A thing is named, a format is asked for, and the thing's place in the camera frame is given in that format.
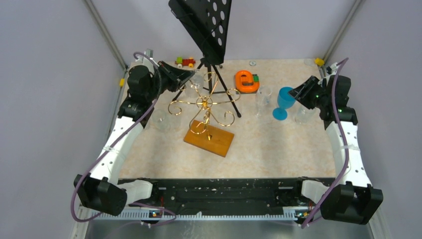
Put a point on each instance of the clear wine glass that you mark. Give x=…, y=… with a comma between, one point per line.
x=304, y=114
x=145, y=120
x=194, y=86
x=160, y=120
x=262, y=100

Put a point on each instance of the colourful toy train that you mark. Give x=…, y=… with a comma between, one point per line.
x=182, y=62

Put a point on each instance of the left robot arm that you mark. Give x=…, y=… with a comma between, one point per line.
x=98, y=188

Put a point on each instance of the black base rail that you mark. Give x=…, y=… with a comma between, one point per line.
x=228, y=197

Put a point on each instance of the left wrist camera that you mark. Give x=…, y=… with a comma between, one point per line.
x=145, y=58

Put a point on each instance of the black music stand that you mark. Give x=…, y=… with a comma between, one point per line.
x=206, y=21

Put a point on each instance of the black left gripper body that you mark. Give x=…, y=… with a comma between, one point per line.
x=165, y=82

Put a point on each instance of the gold wire glass rack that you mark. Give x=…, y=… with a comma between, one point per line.
x=204, y=103

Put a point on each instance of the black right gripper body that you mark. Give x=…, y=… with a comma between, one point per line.
x=318, y=96

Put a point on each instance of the orange tape dispenser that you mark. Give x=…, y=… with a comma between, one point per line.
x=246, y=82

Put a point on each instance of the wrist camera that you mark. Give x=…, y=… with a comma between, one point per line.
x=145, y=58
x=331, y=70

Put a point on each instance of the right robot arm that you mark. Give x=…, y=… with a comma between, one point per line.
x=351, y=197

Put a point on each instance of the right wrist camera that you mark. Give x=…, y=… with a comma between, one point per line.
x=331, y=70

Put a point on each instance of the yellow corner clamp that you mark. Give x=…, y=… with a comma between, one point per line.
x=319, y=62

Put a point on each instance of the blue plastic wine glass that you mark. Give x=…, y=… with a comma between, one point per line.
x=284, y=102

